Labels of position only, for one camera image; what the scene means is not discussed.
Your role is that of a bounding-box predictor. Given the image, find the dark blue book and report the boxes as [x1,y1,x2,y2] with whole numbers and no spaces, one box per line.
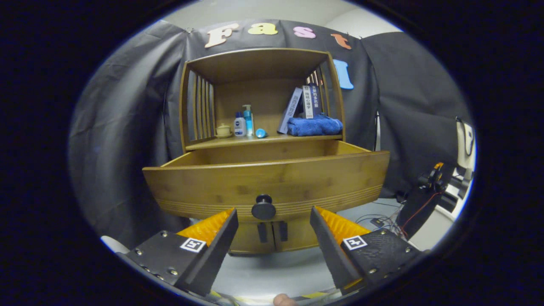
[312,83,322,118]

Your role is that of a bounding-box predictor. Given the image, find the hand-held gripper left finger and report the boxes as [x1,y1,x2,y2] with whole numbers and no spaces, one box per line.
[116,207,239,297]

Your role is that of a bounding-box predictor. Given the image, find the white rounded object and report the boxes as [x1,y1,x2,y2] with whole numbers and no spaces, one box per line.
[101,236,130,255]

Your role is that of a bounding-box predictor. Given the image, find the white spine book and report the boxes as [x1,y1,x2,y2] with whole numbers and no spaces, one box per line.
[302,85,314,119]

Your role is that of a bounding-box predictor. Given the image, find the dark equipment stand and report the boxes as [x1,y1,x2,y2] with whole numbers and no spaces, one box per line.
[395,187,445,239]

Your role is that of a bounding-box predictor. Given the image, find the wooden drawer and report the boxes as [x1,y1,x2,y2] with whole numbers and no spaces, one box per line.
[142,139,391,223]

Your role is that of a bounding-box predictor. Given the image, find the black round drawer knob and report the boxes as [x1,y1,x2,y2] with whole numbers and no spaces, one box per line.
[251,194,277,221]

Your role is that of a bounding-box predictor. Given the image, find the blue folded towel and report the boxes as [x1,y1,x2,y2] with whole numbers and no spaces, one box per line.
[287,115,343,137]

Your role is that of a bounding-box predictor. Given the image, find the wooden countertop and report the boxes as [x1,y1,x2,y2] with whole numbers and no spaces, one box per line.
[186,130,343,151]

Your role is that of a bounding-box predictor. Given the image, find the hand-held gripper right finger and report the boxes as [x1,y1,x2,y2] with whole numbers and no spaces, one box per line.
[309,206,425,296]

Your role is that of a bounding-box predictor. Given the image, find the white lotion bottle blue cap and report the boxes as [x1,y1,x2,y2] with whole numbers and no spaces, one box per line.
[234,111,247,137]

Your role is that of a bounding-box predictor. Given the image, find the black backdrop cloth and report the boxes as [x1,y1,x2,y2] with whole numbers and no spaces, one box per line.
[68,19,472,249]

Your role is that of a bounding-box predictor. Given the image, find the white panel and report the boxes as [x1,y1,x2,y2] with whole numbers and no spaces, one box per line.
[456,121,476,170]

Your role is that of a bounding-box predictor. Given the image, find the wooden cabinet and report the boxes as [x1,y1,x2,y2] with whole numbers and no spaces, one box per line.
[179,48,346,255]

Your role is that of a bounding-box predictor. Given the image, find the blue pump bottle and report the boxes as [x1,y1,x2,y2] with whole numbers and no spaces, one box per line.
[242,105,254,136]

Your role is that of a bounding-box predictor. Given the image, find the lavender book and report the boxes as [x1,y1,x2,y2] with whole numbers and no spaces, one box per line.
[278,87,303,135]

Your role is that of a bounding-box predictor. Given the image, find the floor cables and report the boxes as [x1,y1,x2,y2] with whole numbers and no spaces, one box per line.
[355,200,404,236]

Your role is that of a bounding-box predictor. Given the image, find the wooden cabinet door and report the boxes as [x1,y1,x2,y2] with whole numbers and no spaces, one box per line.
[229,221,277,254]
[274,217,319,252]

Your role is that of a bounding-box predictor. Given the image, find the black orange device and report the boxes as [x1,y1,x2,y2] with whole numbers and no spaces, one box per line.
[419,162,452,194]

